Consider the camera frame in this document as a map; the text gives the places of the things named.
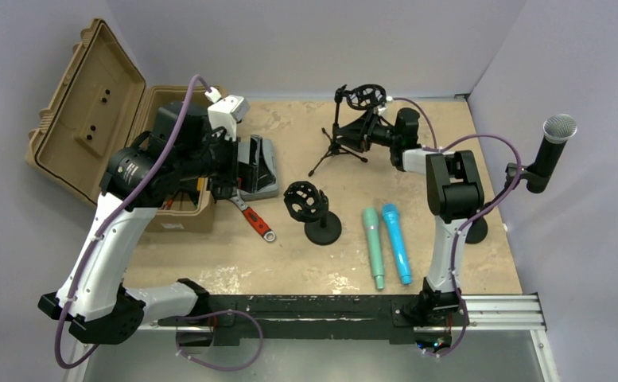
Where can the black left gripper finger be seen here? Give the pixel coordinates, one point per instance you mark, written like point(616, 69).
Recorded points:
point(255, 158)
point(266, 182)

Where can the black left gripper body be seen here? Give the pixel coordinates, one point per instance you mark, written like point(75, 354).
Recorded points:
point(219, 158)

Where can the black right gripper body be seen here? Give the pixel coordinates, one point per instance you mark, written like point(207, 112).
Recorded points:
point(383, 134)

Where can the black tripod microphone stand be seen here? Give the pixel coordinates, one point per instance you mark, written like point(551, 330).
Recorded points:
point(362, 98)

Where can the blue microphone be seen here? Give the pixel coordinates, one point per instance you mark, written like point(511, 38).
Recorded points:
point(391, 219)

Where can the green microphone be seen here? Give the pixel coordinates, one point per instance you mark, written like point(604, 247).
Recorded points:
point(371, 227)

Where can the black silver-head microphone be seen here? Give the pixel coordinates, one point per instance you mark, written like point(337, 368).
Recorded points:
point(557, 131)

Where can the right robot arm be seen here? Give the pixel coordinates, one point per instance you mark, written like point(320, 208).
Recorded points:
point(454, 192)

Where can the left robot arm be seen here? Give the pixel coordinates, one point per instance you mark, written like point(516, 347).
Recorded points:
point(93, 304)

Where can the red adjustable wrench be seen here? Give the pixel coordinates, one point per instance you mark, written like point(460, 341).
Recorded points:
point(253, 219)

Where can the tan plastic tool case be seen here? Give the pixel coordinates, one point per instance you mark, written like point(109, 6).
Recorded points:
point(101, 104)

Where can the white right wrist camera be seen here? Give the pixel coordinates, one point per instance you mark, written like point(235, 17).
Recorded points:
point(382, 109)

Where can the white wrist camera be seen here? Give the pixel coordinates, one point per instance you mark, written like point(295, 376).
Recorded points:
point(227, 112)
point(382, 109)

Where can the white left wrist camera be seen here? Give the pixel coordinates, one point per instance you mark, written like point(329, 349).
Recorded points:
point(227, 112)

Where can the black round-base shock-mount stand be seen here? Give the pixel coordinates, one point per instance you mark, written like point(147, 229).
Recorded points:
point(309, 205)

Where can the black mounting base rail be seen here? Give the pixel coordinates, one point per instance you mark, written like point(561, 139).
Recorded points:
point(348, 331)

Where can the aluminium frame rail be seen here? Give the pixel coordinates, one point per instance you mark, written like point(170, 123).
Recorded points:
point(480, 312)

